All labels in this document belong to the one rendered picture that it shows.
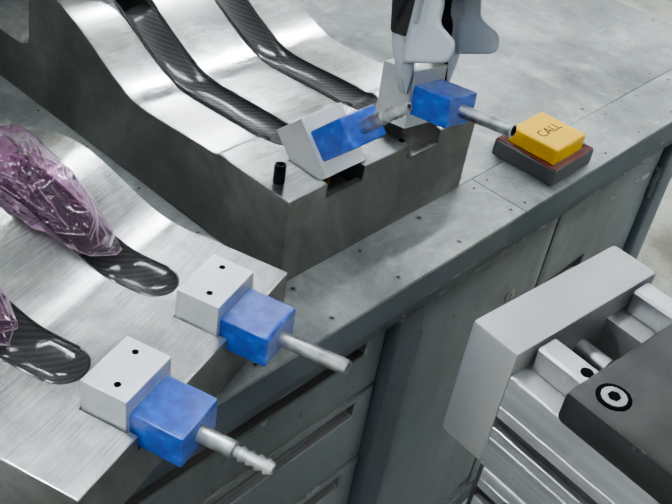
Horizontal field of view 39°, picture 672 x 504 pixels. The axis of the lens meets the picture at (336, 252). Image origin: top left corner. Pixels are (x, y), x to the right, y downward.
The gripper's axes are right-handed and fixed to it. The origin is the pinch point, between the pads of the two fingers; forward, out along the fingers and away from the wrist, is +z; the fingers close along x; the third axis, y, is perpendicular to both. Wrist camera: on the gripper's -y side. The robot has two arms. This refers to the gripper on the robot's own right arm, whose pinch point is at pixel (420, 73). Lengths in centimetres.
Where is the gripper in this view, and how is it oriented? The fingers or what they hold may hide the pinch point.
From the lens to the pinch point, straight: 88.0
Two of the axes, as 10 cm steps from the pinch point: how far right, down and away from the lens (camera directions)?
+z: -1.3, 8.9, 4.5
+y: 7.3, 3.9, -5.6
